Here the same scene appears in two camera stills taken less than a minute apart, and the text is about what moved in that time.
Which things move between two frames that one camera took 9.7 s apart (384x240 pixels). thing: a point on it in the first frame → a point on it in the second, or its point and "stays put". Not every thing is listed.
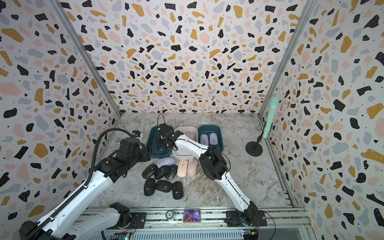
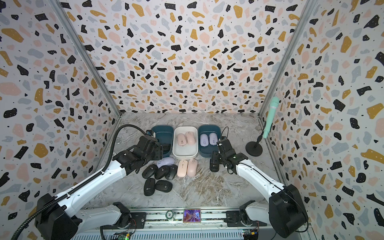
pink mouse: [182, 168] stays put
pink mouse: [192, 167] stays put
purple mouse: [204, 139] stays put
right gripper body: [163, 143] → [222, 160]
